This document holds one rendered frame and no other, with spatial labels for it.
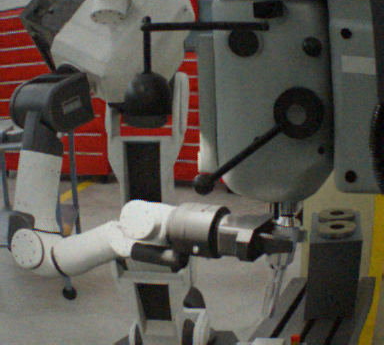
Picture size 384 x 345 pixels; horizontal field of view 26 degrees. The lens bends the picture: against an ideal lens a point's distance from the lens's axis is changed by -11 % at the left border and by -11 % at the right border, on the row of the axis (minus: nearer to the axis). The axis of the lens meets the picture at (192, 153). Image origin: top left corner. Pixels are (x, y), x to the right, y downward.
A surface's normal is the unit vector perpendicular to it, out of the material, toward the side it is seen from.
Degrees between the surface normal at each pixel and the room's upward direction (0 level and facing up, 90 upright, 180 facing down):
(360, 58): 90
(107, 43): 58
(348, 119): 90
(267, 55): 90
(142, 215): 69
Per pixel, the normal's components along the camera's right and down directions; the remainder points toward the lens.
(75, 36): -0.13, -0.33
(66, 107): 0.73, 0.07
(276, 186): -0.25, 0.71
